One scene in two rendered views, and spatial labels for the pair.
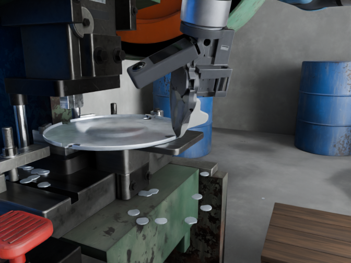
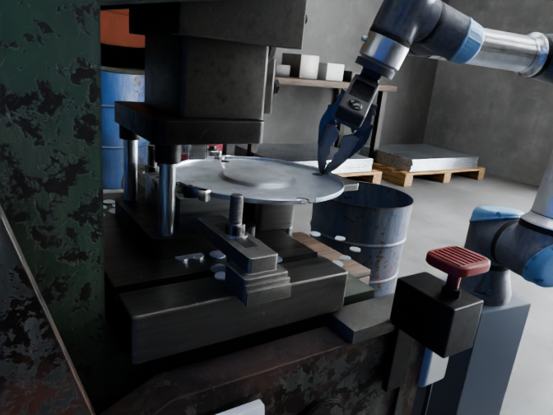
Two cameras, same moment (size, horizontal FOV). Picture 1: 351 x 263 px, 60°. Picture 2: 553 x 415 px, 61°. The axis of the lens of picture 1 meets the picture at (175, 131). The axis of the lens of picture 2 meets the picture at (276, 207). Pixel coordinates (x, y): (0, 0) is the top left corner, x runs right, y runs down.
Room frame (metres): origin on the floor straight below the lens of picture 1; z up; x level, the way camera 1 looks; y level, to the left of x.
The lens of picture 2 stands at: (0.21, 0.77, 0.97)
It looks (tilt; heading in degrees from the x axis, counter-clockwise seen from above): 17 degrees down; 300
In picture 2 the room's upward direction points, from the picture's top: 6 degrees clockwise
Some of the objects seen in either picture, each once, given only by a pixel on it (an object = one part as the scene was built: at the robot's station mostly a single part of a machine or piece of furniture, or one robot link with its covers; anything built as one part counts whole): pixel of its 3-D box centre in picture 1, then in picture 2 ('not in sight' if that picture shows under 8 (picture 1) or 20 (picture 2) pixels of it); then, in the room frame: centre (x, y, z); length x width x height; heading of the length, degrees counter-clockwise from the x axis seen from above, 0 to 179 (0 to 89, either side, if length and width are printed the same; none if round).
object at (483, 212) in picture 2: not in sight; (494, 232); (0.30, -0.47, 0.62); 0.13 x 0.12 x 0.14; 139
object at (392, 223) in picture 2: not in sight; (355, 245); (0.86, -1.06, 0.24); 0.42 x 0.42 x 0.48
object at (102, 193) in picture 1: (75, 167); (184, 246); (0.69, 0.24, 0.68); 0.45 x 0.30 x 0.06; 155
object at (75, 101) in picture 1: (72, 98); (194, 144); (0.68, 0.23, 0.84); 0.05 x 0.03 x 0.04; 155
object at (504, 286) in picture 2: not in sight; (482, 273); (0.30, -0.47, 0.50); 0.15 x 0.15 x 0.10
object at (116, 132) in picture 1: (116, 128); (257, 176); (0.63, 0.12, 0.78); 0.29 x 0.29 x 0.01
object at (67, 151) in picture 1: (74, 134); (188, 197); (0.68, 0.23, 0.76); 0.15 x 0.09 x 0.05; 155
